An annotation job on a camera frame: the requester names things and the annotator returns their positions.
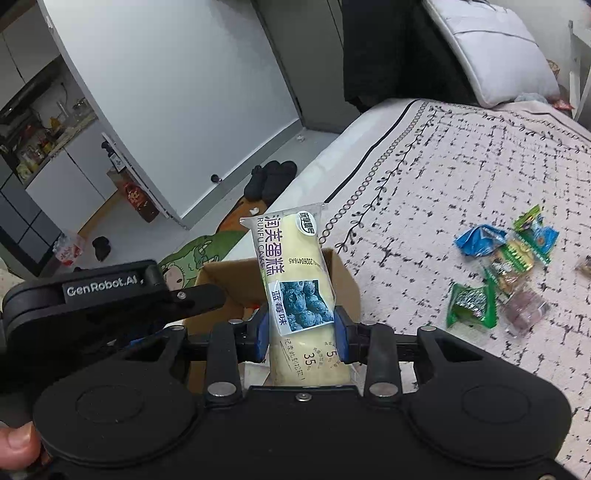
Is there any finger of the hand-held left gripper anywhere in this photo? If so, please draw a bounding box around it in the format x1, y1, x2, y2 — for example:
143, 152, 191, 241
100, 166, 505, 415
161, 284, 227, 319

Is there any green cartoon rug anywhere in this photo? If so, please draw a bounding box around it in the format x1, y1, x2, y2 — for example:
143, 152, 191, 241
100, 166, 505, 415
157, 198, 273, 296

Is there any clear cracker packet green label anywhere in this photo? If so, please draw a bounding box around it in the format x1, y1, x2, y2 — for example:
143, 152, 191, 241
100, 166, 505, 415
484, 233, 535, 294

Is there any light grey cushion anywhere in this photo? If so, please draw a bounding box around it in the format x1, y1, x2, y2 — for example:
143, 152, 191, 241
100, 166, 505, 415
422, 0, 561, 109

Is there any clear plastic bag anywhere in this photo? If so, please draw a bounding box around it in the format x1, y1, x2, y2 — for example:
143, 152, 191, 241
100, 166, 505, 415
53, 231, 86, 268

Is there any green and blue snack packet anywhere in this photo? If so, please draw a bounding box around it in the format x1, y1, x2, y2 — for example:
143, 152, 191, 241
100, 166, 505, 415
513, 204, 559, 265

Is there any dark grey door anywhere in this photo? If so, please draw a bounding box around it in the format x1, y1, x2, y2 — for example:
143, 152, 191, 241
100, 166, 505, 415
259, 0, 352, 134

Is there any dark grid cabinet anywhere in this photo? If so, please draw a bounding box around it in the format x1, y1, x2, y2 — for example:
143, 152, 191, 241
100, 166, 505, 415
0, 175, 61, 278

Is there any small brown cardboard box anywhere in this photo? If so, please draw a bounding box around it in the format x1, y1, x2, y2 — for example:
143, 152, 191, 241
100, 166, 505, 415
107, 167, 128, 195

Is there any white lower kitchen cabinet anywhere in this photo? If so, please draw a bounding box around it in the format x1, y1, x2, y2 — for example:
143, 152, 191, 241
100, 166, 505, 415
25, 117, 134, 217

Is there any white upper kitchen cabinet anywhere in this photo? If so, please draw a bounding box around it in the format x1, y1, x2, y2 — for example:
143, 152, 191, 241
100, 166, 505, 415
0, 28, 63, 109

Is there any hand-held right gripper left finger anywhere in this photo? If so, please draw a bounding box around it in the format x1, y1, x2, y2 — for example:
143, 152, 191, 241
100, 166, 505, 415
108, 307, 271, 407

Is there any person's left hand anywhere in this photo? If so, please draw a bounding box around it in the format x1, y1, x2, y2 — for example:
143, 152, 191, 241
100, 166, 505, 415
0, 424, 42, 468

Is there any cluttered kitchen counter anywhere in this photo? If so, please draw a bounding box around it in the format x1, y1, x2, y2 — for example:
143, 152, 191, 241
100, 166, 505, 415
0, 97, 98, 181

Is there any white desk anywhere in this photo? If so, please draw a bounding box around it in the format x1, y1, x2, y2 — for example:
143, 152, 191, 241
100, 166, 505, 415
568, 21, 591, 123

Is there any brown bottle red label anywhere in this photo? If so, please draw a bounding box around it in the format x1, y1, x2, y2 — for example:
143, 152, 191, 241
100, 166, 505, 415
124, 182, 160, 223

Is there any white kitchen cabinet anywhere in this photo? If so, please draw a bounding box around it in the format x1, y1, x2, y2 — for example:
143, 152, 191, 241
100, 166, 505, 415
25, 117, 134, 217
0, 28, 63, 109

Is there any clear packet purple snack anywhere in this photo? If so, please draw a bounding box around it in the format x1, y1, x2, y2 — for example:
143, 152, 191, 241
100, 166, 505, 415
503, 286, 551, 336

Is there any white cake packet blue label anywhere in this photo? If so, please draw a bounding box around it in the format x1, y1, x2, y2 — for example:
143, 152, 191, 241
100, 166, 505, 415
239, 202, 354, 386

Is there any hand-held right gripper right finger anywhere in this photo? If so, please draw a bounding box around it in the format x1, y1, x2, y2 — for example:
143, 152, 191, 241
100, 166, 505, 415
335, 306, 488, 398

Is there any patterned white bedspread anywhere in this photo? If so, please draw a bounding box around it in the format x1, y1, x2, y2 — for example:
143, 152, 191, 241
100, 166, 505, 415
272, 99, 591, 480

